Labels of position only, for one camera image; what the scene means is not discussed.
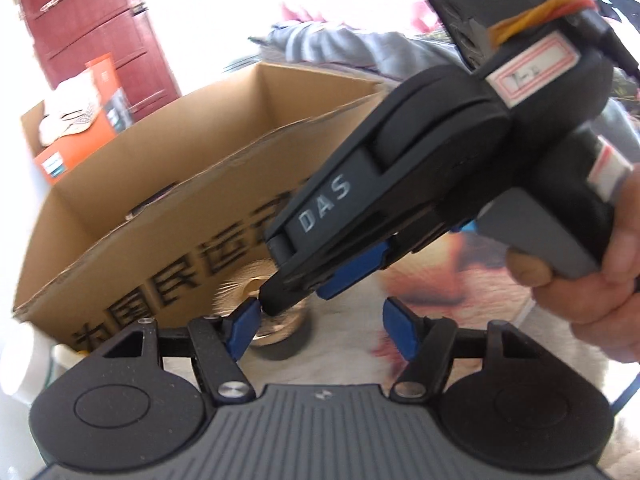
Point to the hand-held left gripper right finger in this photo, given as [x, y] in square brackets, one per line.
[400, 327]

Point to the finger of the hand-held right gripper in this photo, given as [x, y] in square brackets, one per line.
[355, 272]
[287, 290]

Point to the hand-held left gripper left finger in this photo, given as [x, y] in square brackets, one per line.
[245, 327]

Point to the black jar with gold lid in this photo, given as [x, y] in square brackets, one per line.
[290, 335]

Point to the large brown cardboard box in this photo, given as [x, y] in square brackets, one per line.
[165, 260]

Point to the white pill bottle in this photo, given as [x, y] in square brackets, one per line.
[25, 360]

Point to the person's right hand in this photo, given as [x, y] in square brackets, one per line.
[600, 310]

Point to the grey printed blanket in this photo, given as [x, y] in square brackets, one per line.
[340, 45]

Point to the orange rubber band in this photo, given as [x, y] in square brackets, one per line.
[530, 15]

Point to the pink printed blanket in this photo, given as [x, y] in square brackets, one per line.
[300, 12]

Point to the orange appliance carton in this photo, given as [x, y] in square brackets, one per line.
[75, 150]

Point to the beige cloth bundle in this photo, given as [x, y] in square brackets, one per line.
[70, 110]

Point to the red wooden door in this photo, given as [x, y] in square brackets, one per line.
[100, 20]

